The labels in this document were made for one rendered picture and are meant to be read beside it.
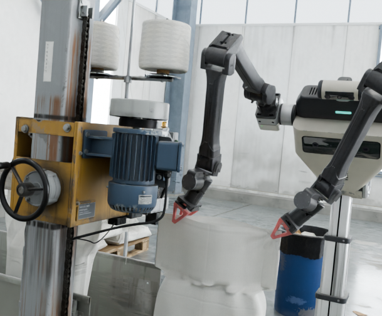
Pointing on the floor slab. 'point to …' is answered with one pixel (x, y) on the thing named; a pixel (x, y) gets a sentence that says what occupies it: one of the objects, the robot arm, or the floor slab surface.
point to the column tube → (54, 154)
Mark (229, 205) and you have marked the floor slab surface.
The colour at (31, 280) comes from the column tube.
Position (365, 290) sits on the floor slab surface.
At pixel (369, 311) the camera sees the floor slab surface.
